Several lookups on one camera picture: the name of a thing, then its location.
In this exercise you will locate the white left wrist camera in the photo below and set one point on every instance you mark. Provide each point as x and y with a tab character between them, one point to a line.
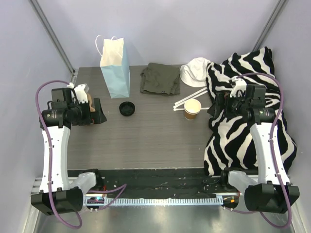
79	92

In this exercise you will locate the brown cardboard cup carrier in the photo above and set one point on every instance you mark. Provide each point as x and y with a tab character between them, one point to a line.
90	101

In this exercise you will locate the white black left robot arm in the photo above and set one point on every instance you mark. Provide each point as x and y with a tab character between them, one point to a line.
70	106

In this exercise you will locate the olive green folded cloth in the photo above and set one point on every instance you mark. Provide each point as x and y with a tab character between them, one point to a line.
160	79

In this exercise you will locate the brown paper coffee cup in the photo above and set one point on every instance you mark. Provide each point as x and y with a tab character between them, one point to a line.
192	108

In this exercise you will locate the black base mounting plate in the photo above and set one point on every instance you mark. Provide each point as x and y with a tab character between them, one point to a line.
175	183

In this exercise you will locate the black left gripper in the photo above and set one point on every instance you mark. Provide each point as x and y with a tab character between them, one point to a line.
92	114

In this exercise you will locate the light blue paper bag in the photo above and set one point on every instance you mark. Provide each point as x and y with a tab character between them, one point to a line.
114	65

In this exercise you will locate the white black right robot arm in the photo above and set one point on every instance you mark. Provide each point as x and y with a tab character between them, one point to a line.
272	192

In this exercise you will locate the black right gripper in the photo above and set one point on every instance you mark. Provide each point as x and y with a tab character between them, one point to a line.
219	109

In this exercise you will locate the zebra striped blanket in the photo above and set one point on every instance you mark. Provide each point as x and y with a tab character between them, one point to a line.
231	144

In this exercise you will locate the white bucket hat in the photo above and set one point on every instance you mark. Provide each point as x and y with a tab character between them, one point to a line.
194	73

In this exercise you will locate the white paper straws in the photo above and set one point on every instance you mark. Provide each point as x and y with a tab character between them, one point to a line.
192	96

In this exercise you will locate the white slotted cable duct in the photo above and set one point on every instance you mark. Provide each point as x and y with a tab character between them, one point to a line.
91	202

